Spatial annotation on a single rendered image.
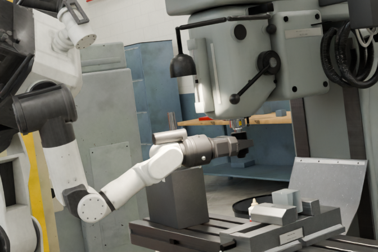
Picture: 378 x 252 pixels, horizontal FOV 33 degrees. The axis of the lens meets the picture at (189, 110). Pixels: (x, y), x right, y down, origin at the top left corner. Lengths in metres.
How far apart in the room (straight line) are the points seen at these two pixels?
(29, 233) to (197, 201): 0.54
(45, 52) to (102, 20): 9.67
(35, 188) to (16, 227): 1.38
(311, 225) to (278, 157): 6.31
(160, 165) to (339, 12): 0.75
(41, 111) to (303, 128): 0.95
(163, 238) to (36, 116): 0.72
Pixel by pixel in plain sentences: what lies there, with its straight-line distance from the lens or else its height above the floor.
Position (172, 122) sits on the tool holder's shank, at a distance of 2.14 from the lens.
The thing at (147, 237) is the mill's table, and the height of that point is 0.92.
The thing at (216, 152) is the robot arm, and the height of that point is 1.22.
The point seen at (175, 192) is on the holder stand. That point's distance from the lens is 2.10.
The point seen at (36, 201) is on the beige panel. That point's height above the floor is 0.91.
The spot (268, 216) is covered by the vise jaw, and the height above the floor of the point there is 1.05.
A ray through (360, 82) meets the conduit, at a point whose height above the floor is 1.37.
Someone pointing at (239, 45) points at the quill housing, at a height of 1.51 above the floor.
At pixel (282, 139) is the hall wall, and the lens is 7.99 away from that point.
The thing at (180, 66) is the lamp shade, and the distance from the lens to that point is 1.73.
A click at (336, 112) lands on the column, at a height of 1.27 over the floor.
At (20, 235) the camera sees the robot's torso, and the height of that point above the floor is 1.03.
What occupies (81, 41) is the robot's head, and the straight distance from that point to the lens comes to 1.77.
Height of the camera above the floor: 1.45
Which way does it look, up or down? 3 degrees down
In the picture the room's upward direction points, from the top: 8 degrees counter-clockwise
